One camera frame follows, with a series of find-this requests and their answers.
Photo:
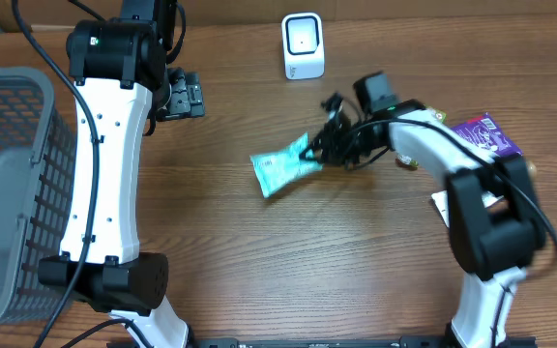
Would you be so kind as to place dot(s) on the green snack packet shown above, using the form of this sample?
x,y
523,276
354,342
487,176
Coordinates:
x,y
409,163

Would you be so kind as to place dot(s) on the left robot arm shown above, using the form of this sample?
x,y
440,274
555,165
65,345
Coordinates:
x,y
123,81

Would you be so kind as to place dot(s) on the white tube gold cap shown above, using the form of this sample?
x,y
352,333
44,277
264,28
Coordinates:
x,y
440,199

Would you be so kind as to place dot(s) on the white barcode scanner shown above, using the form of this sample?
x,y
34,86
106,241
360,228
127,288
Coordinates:
x,y
303,46

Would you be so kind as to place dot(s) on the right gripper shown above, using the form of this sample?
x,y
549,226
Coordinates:
x,y
333,142

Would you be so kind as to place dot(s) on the grey plastic shopping basket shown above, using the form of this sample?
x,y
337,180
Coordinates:
x,y
37,150

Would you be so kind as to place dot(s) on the purple tissue pack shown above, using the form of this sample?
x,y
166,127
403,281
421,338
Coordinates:
x,y
485,133

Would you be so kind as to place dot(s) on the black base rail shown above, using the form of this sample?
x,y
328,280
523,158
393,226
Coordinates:
x,y
409,341

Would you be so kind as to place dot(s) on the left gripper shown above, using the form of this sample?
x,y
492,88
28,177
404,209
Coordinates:
x,y
189,95

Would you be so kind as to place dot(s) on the teal wet wipes pack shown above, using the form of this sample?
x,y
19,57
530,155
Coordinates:
x,y
276,170

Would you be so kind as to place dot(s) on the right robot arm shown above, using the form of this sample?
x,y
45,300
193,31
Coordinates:
x,y
495,224

